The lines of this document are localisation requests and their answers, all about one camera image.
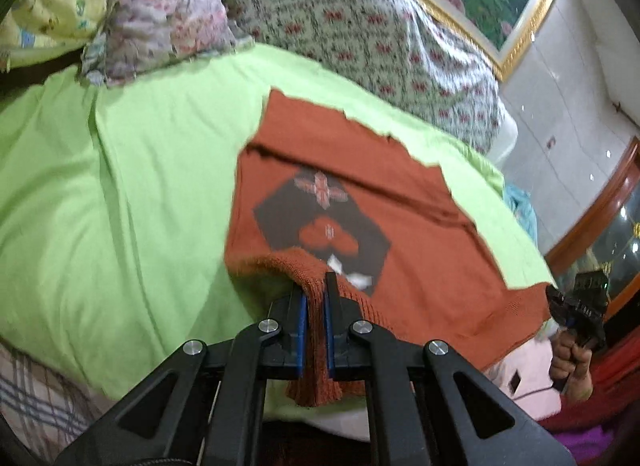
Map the person's right hand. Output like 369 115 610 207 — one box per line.
549 330 595 403

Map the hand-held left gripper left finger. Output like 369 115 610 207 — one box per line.
55 286 308 466

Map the light green bed sheet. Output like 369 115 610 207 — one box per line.
0 43 556 419

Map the green red-flowered quilt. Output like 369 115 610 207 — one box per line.
220 0 506 157

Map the pink cloth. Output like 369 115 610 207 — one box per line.
482 318 568 422

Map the wooden glass-front cabinet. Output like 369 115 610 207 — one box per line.
542 136 640 311

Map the dark red clothing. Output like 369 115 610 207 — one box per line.
537 316 640 439

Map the pastel floral ruffled cloth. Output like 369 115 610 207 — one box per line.
77 0 251 89

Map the orange knitted sweater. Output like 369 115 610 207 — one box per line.
223 88 551 408

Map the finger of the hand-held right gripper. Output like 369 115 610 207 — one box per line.
545 285 570 321

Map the plaid bed cloth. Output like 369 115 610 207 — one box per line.
0 338 108 462

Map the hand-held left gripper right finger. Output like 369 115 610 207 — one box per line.
322 271 576 466

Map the light blue cloth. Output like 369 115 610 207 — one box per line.
502 181 540 247

